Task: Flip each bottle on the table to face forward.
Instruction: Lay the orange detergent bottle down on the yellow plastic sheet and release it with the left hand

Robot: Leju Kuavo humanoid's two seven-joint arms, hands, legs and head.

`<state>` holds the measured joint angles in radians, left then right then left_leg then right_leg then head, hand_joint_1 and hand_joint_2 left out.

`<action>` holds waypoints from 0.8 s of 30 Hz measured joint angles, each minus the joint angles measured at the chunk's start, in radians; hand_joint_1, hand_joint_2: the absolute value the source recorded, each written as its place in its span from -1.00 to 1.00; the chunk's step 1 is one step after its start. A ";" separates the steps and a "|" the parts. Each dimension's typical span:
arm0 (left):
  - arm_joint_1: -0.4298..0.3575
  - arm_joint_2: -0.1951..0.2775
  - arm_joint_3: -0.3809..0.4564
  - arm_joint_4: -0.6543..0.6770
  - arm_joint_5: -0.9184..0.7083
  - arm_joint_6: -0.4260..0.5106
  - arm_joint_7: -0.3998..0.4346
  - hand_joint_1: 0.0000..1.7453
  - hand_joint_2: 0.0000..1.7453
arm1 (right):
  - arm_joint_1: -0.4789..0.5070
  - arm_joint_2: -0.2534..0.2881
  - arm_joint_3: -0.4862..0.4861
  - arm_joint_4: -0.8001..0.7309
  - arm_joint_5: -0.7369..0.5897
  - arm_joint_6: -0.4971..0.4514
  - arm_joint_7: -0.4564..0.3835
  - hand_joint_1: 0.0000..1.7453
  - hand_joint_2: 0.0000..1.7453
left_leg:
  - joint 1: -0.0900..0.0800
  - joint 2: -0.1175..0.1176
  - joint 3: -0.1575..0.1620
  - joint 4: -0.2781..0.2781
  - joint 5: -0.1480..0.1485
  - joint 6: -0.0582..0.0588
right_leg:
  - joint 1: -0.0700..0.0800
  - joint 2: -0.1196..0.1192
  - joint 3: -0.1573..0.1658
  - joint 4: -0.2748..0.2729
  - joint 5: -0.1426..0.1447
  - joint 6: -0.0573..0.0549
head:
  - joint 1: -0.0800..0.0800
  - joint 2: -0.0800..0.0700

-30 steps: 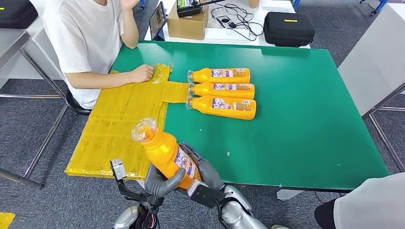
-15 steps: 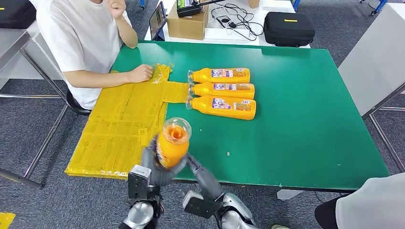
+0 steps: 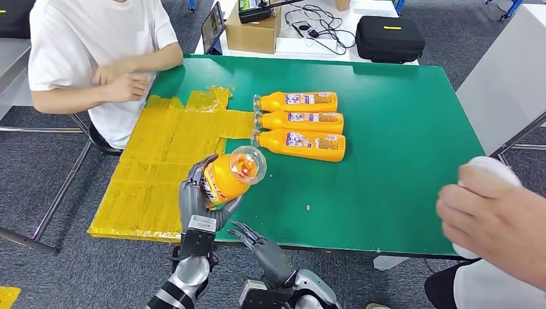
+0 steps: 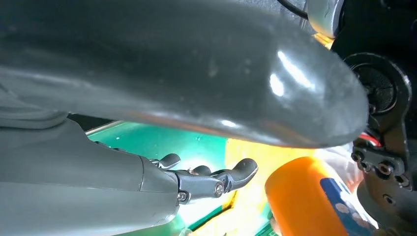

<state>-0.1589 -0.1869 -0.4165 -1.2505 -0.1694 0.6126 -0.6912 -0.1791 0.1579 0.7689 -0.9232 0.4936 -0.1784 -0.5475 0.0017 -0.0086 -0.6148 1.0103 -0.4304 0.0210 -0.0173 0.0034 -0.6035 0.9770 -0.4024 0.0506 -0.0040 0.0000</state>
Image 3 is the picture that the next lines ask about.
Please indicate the grey side table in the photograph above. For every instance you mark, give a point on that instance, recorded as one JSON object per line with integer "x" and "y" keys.
{"x": 503, "y": 76}

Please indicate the grey desk with metal frame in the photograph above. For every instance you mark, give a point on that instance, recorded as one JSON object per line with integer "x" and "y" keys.
{"x": 13, "y": 64}

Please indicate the orange detergent bottle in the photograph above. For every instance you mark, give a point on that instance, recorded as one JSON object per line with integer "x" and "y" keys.
{"x": 226, "y": 181}
{"x": 277, "y": 143}
{"x": 277, "y": 121}
{"x": 277, "y": 102}

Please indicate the black device with antenna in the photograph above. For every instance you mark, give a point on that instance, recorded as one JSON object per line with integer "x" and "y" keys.
{"x": 251, "y": 13}

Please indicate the cardboard box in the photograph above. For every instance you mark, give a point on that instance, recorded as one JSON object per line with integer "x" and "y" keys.
{"x": 251, "y": 36}

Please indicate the blue wheeled frame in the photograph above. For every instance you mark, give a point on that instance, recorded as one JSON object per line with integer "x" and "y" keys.
{"x": 509, "y": 7}

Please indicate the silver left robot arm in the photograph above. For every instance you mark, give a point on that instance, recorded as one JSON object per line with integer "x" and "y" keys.
{"x": 187, "y": 273}

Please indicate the yellow taped board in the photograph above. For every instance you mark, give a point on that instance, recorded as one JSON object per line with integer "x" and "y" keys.
{"x": 158, "y": 170}

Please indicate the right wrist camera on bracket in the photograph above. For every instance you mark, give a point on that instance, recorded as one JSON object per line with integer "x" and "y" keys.
{"x": 256, "y": 294}

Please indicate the small black device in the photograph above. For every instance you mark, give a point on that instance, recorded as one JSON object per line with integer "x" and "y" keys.
{"x": 303, "y": 29}

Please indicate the black carrying case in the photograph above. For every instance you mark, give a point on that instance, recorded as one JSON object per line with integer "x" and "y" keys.
{"x": 390, "y": 42}
{"x": 15, "y": 17}

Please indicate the black tablet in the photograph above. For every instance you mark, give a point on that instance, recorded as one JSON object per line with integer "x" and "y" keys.
{"x": 212, "y": 25}

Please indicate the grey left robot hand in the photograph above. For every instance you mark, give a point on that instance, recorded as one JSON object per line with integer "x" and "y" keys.
{"x": 190, "y": 200}

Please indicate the person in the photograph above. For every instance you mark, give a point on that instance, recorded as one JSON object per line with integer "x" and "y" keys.
{"x": 85, "y": 38}
{"x": 503, "y": 226}

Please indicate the yellow floor patch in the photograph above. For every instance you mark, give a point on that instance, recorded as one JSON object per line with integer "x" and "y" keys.
{"x": 8, "y": 298}

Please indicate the blue metal table leg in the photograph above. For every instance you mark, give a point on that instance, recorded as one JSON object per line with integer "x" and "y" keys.
{"x": 192, "y": 5}
{"x": 399, "y": 6}

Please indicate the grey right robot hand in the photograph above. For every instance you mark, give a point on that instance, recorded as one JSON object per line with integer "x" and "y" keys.
{"x": 273, "y": 260}

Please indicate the tan round container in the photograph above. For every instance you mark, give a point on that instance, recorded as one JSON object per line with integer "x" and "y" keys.
{"x": 342, "y": 4}

